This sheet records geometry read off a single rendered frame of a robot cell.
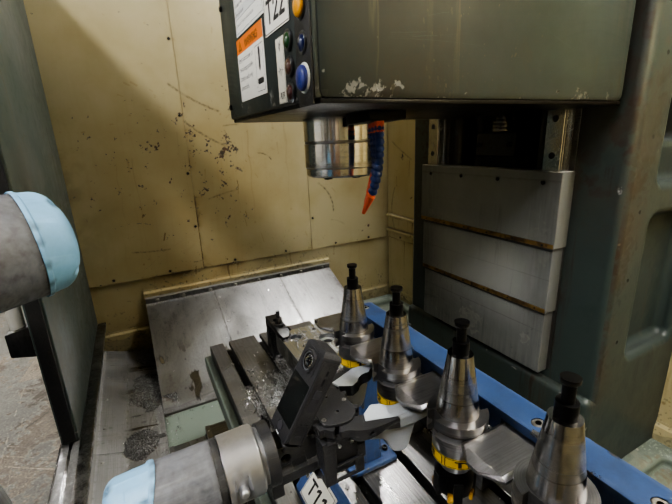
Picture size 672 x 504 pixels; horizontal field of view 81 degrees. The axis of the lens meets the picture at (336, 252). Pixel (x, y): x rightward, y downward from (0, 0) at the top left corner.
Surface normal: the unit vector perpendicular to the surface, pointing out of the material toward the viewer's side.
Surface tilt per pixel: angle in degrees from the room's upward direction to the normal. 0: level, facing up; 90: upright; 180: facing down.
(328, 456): 90
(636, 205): 90
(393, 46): 90
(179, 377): 24
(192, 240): 90
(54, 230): 71
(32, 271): 104
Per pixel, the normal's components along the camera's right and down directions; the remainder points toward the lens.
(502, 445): -0.04, -0.96
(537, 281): -0.91, 0.15
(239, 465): 0.29, -0.47
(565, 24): 0.46, 0.23
